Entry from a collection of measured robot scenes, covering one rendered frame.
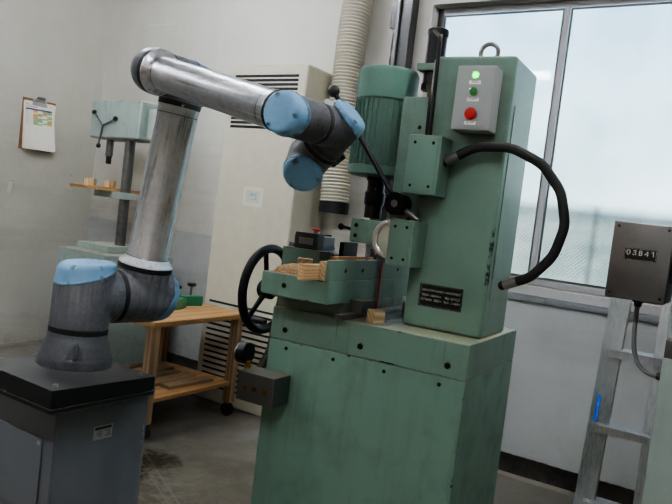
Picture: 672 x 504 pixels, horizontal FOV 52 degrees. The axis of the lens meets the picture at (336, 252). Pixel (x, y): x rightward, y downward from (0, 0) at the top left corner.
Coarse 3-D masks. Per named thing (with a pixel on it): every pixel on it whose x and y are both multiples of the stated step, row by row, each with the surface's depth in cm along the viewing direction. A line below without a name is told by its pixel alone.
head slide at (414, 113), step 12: (408, 108) 189; (420, 108) 188; (408, 120) 189; (420, 120) 188; (408, 132) 189; (420, 132) 188; (408, 144) 189; (396, 168) 191; (396, 180) 191; (396, 216) 191; (408, 216) 189
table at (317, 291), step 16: (272, 272) 184; (272, 288) 184; (288, 288) 182; (304, 288) 179; (320, 288) 177; (336, 288) 179; (352, 288) 187; (368, 288) 196; (384, 288) 205; (400, 288) 216
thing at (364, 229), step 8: (352, 224) 201; (360, 224) 200; (368, 224) 199; (376, 224) 198; (352, 232) 201; (360, 232) 200; (368, 232) 199; (352, 240) 201; (360, 240) 200; (368, 240) 199; (368, 248) 202
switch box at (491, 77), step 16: (464, 80) 171; (480, 80) 169; (496, 80) 168; (464, 96) 171; (480, 96) 169; (496, 96) 170; (480, 112) 169; (496, 112) 172; (464, 128) 171; (480, 128) 169
